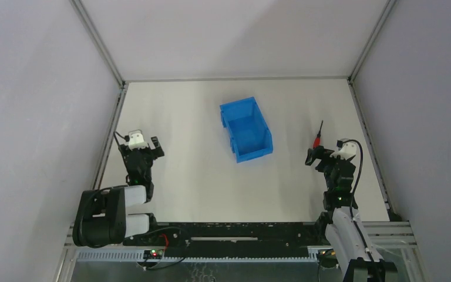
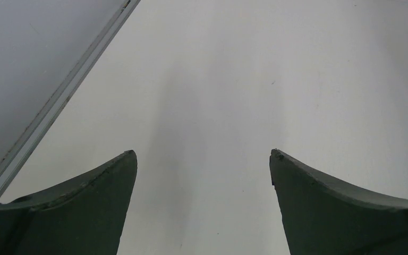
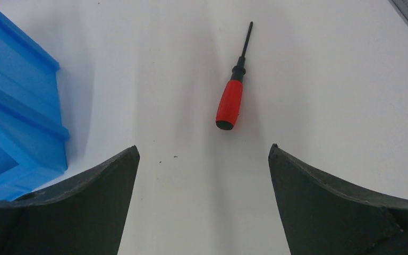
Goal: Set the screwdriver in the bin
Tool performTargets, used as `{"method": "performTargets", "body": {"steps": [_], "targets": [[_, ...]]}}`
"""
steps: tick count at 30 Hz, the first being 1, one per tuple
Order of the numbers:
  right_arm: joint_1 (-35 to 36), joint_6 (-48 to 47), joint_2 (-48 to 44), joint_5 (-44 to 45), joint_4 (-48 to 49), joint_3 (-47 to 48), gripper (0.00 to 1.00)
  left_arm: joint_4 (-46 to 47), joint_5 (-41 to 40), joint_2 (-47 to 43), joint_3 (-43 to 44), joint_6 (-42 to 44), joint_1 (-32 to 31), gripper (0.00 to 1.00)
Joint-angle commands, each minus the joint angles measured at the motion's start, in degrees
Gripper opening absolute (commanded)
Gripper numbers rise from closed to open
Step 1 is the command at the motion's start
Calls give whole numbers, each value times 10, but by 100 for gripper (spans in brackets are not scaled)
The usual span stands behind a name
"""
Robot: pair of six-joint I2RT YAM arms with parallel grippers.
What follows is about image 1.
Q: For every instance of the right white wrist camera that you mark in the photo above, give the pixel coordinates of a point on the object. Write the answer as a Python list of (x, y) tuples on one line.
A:
[(346, 149)]

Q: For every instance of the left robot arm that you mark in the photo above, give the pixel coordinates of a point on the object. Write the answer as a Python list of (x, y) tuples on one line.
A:
[(101, 218)]

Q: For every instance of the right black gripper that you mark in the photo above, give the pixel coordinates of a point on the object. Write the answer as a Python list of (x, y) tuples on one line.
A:
[(324, 158)]

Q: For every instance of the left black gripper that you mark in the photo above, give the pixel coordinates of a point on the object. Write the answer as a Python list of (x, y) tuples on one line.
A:
[(141, 152)]

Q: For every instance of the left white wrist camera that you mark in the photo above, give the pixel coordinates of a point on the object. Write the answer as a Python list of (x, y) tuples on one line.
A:
[(136, 140)]

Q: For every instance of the small circuit board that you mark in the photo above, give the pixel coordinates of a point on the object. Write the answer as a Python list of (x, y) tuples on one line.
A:
[(153, 254)]

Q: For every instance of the blue plastic storage bin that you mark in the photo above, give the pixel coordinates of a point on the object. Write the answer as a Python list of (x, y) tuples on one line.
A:
[(250, 136)]

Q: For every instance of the red handled screwdriver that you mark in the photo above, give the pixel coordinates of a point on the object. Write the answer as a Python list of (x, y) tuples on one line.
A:
[(317, 139)]

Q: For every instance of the black mounting rail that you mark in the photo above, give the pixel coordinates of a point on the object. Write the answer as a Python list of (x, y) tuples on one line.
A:
[(231, 240)]

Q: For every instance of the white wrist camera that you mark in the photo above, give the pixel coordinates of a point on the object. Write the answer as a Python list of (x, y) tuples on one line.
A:
[(136, 140), (346, 149)]

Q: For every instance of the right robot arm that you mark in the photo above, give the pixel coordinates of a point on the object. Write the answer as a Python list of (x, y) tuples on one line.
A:
[(340, 224)]

